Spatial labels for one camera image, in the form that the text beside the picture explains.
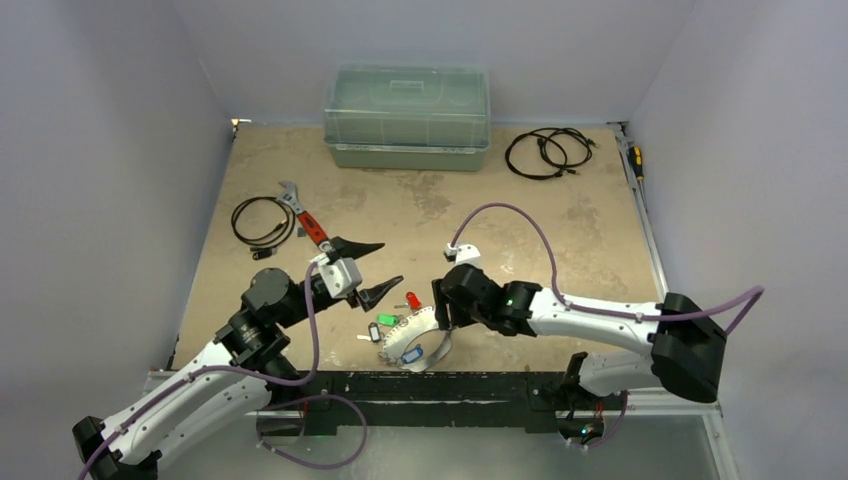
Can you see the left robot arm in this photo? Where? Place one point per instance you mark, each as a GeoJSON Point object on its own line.
{"type": "Point", "coordinates": [269, 345]}

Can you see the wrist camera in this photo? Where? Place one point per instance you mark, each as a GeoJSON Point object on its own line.
{"type": "Point", "coordinates": [341, 277]}
{"type": "Point", "coordinates": [463, 254]}

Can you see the blue tagged key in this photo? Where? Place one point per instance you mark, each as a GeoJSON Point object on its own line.
{"type": "Point", "coordinates": [413, 355]}

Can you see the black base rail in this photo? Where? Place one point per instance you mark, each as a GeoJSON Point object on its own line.
{"type": "Point", "coordinates": [535, 402]}

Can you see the yellow black screwdriver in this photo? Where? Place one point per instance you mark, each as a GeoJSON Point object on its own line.
{"type": "Point", "coordinates": [635, 160]}

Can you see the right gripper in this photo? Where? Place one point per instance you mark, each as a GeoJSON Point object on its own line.
{"type": "Point", "coordinates": [441, 310]}

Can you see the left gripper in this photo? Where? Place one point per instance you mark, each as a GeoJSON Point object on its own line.
{"type": "Point", "coordinates": [353, 249]}

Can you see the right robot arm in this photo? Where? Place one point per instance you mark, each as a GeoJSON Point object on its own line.
{"type": "Point", "coordinates": [673, 344]}

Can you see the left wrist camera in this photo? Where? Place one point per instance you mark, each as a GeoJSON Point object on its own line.
{"type": "Point", "coordinates": [341, 277]}

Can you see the black tagged key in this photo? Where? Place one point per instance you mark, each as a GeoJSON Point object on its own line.
{"type": "Point", "coordinates": [373, 335]}

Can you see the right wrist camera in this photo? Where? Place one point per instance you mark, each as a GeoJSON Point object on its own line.
{"type": "Point", "coordinates": [463, 254]}

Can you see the red handled adjustable wrench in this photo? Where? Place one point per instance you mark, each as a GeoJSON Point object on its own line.
{"type": "Point", "coordinates": [312, 228]}

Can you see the clear lidded green box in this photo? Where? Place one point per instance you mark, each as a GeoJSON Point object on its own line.
{"type": "Point", "coordinates": [407, 117]}

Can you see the red tagged key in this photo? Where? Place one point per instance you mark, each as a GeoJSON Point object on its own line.
{"type": "Point", "coordinates": [411, 303]}

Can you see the green tagged key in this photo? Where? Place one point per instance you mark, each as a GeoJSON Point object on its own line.
{"type": "Point", "coordinates": [388, 320]}

